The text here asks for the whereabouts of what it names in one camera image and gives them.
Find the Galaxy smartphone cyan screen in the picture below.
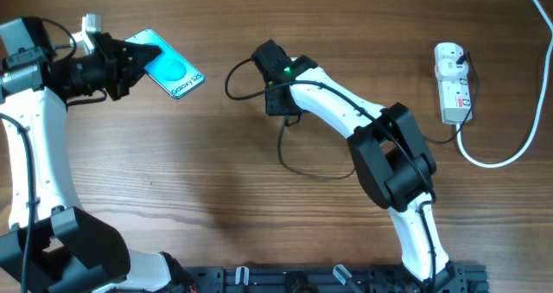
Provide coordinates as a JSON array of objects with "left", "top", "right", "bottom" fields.
[{"left": 126, "top": 29, "right": 205, "bottom": 99}]

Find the white power strip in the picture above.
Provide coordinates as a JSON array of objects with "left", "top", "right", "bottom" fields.
[{"left": 434, "top": 42, "right": 472, "bottom": 125}]

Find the black USB charging cable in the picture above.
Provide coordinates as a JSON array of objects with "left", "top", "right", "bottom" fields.
[{"left": 276, "top": 50, "right": 480, "bottom": 182}]

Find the white charger plug adapter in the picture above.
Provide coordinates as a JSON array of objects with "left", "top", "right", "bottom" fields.
[{"left": 435, "top": 57, "right": 468, "bottom": 81}]

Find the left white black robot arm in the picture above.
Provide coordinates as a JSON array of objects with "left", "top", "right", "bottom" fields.
[{"left": 1, "top": 16, "right": 175, "bottom": 292}]

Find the white power strip cord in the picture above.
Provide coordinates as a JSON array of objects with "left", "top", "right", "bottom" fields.
[{"left": 455, "top": 0, "right": 553, "bottom": 169}]

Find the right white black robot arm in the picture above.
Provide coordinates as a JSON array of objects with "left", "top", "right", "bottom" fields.
[{"left": 251, "top": 40, "right": 449, "bottom": 290}]

